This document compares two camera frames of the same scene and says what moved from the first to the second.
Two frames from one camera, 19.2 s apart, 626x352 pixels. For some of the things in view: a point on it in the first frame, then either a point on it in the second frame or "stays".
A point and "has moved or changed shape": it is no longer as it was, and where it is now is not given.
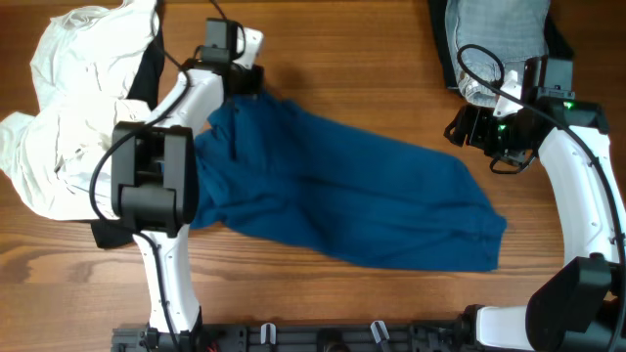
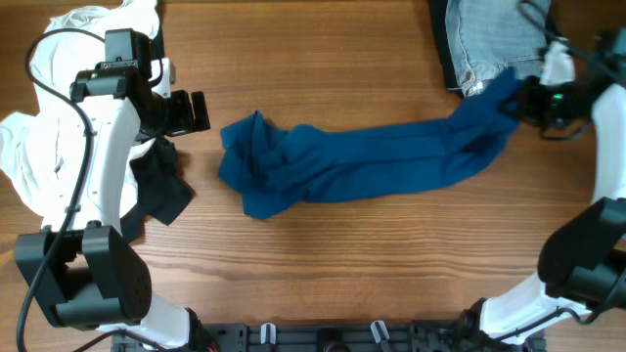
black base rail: (403, 336) stays
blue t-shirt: (269, 168) has moved or changed shape
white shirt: (84, 63) stays
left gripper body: (248, 80) to (172, 115)
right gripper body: (496, 136) to (548, 105)
